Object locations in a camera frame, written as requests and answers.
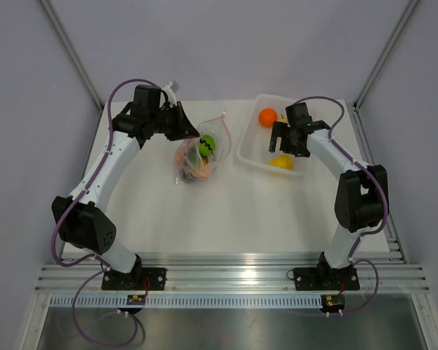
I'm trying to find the black toy avocado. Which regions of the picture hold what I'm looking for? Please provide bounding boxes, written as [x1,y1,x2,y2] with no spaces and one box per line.
[180,170,199,183]

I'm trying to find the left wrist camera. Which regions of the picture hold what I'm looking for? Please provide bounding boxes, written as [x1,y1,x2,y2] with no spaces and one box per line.
[161,80,179,106]

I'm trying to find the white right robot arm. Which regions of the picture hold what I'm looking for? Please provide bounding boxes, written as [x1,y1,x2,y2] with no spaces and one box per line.
[269,100,389,291]

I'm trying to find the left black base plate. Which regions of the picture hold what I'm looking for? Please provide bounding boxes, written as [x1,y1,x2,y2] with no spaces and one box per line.
[101,268,167,291]

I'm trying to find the green toy watermelon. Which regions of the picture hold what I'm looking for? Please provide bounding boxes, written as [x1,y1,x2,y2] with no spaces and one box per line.
[199,134,216,157]

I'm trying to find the circuit board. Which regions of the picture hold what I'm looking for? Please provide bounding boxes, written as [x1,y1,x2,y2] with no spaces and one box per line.
[322,294,345,312]
[126,295,146,306]

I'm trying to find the green orange toy mango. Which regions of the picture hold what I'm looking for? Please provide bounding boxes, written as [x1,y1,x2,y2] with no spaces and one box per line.
[186,151,202,167]

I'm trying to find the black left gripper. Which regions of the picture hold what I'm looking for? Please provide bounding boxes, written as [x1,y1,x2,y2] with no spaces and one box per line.
[150,101,199,141]

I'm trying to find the pale yellow toy pear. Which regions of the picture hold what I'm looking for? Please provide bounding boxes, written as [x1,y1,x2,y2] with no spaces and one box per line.
[268,155,293,171]

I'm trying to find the right circuit board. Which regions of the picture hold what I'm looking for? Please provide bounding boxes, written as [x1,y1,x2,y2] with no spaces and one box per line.
[322,294,345,312]

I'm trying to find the orange toy fruit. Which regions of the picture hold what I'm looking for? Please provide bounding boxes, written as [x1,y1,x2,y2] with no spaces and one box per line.
[258,108,278,128]

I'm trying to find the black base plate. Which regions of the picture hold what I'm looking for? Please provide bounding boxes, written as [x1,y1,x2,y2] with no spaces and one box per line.
[101,268,167,291]
[292,266,360,292]

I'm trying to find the white slotted cable duct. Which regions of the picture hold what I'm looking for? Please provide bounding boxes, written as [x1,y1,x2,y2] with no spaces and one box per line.
[50,294,322,309]

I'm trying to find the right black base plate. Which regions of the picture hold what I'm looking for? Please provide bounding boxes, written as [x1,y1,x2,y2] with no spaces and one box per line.
[292,266,360,292]

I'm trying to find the aluminium frame rail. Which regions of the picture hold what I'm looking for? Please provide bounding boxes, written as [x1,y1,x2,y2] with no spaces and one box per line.
[34,251,430,295]

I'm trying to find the left circuit board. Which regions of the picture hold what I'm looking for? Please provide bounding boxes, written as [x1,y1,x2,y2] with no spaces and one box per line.
[126,295,146,306]

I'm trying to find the clear zip top bag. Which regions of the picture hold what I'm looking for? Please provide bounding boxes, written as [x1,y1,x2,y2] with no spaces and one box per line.
[174,111,232,184]

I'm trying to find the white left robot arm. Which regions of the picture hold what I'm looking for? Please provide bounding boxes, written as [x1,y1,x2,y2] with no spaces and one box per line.
[51,79,199,290]

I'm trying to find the orange toy peach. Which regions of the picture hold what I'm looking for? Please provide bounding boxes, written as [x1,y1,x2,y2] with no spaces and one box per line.
[175,151,212,180]

